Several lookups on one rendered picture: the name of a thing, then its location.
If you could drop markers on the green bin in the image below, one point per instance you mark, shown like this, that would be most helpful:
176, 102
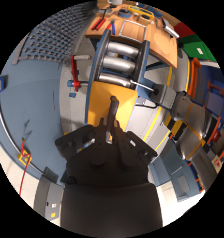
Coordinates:
195, 47

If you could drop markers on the small blue block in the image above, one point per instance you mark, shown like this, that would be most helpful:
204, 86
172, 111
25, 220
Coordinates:
72, 94

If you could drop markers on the silver torch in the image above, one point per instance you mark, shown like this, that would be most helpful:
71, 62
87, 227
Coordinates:
170, 27

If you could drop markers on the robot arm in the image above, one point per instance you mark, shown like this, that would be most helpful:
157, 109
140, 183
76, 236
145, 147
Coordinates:
193, 115

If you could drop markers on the blue roller conveyor frame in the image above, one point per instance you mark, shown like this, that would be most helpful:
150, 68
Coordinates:
96, 61

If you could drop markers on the yellow test box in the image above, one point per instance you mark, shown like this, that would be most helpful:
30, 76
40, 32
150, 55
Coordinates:
100, 100

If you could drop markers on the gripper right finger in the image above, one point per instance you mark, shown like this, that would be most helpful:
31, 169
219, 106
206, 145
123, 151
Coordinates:
139, 146

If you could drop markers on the grey metal nest frame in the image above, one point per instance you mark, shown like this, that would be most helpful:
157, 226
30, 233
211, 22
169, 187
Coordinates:
122, 27

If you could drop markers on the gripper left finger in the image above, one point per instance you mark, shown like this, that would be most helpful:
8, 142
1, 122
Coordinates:
74, 141

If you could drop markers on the grey cabinet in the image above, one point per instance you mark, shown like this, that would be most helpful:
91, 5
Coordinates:
46, 199

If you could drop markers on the grey wrench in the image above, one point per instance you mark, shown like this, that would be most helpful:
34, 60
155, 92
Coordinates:
157, 23

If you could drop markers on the red bin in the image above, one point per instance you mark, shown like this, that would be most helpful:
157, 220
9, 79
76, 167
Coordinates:
184, 30

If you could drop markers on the steel roller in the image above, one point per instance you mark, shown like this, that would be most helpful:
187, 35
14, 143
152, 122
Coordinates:
113, 79
119, 64
121, 49

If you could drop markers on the blue tape roll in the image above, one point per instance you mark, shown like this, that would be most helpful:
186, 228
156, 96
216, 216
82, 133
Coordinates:
124, 14

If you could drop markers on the grey switch box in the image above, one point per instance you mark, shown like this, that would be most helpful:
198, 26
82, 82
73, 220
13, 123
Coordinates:
163, 95

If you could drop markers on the yellow meter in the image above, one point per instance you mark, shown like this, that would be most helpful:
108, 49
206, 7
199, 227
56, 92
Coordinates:
141, 11

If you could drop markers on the blue and red pliers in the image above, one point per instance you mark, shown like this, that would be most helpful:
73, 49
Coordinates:
113, 27

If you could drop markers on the small cardboard box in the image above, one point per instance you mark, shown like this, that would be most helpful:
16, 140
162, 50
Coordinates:
144, 18

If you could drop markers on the thin steel wand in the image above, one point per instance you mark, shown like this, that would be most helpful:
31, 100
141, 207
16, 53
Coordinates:
141, 85

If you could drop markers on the grey conduit pipe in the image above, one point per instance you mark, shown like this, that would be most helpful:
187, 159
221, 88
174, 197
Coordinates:
3, 126

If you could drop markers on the white mug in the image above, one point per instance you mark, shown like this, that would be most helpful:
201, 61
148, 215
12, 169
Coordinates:
114, 1

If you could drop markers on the grey pegboard rack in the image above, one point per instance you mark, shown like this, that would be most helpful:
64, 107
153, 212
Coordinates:
54, 37

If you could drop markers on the yellow outlet box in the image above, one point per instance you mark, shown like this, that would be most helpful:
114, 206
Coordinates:
24, 158

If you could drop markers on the orange and blue shelf unit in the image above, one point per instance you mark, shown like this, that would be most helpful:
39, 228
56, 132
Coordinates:
215, 98

